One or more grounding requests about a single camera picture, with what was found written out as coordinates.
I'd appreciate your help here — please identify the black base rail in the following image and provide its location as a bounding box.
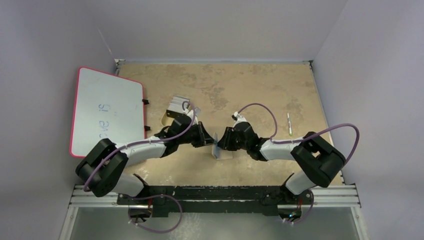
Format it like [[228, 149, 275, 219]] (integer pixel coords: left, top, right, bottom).
[[117, 184, 313, 221]]

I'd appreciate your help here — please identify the aluminium frame rail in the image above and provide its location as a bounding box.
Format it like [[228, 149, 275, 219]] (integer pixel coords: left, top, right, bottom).
[[68, 185, 362, 208]]

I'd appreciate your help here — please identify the beige plastic tray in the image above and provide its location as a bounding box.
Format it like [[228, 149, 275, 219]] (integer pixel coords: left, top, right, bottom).
[[160, 111, 174, 127]]

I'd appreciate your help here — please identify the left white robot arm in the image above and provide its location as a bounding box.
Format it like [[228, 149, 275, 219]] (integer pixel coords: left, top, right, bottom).
[[75, 115, 216, 205]]

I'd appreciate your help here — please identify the blue credit card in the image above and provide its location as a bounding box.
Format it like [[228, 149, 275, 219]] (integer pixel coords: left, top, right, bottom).
[[211, 132, 221, 160]]

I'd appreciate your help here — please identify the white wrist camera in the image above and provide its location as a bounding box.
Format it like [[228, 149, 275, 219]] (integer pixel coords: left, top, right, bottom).
[[183, 107, 201, 118], [231, 111, 248, 128]]

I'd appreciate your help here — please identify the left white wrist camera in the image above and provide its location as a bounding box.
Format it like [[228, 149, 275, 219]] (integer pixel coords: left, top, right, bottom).
[[183, 107, 201, 118]]

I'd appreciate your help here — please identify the stack of cards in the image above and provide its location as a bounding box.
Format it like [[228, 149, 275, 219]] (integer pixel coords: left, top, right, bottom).
[[165, 95, 190, 118]]

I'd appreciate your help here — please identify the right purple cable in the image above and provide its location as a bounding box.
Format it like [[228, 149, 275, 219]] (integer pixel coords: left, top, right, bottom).
[[231, 103, 361, 226]]

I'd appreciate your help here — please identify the white board with pink frame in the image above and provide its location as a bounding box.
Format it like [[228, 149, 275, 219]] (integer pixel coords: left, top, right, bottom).
[[69, 67, 146, 158]]

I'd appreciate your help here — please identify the white green pen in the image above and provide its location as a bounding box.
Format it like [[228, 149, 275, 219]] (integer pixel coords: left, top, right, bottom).
[[286, 112, 293, 136]]

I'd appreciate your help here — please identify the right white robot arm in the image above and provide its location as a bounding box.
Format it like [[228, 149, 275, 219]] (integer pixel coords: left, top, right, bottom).
[[217, 122, 347, 204]]

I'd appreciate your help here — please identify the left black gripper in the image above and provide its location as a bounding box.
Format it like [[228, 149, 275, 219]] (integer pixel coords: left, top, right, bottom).
[[177, 121, 216, 149]]

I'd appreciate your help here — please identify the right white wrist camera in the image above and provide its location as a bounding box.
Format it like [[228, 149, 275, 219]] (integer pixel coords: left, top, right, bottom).
[[231, 111, 248, 128]]

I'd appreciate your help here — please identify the beige leather card holder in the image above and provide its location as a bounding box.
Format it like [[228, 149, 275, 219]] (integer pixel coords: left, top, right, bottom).
[[217, 149, 234, 161]]

